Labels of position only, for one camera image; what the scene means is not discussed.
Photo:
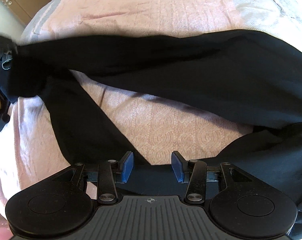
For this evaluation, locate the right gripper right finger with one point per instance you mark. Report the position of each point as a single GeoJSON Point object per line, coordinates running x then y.
{"type": "Point", "coordinates": [194, 174]}

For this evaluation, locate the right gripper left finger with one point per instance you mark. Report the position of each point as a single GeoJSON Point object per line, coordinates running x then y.
{"type": "Point", "coordinates": [112, 172]}

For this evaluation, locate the navy patterned garment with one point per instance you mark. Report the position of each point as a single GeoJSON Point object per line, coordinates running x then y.
{"type": "Point", "coordinates": [6, 99]}

